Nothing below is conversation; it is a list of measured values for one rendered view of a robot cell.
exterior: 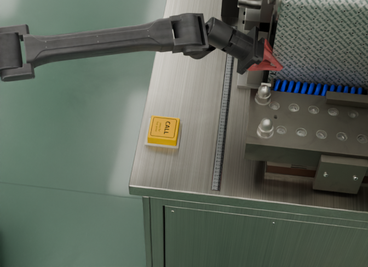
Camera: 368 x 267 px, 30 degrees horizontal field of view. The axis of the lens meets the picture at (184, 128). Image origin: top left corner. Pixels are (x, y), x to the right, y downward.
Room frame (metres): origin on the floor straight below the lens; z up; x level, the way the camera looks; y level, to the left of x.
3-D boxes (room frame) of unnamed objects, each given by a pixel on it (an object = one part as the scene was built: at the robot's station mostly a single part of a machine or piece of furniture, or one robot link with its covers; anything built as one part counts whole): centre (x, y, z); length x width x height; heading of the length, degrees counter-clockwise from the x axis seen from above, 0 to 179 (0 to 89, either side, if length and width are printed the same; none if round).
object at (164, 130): (1.01, 0.05, 0.91); 0.07 x 0.07 x 0.02; 84
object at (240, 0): (1.19, -0.13, 1.18); 0.04 x 0.02 x 0.04; 174
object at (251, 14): (1.19, -0.16, 1.05); 0.06 x 0.05 x 0.31; 84
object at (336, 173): (0.86, -0.35, 0.96); 0.10 x 0.03 x 0.11; 84
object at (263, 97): (1.02, -0.18, 1.05); 0.04 x 0.04 x 0.04
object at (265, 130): (0.92, -0.18, 1.05); 0.04 x 0.04 x 0.04
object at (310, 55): (1.08, -0.31, 1.10); 0.23 x 0.01 x 0.18; 84
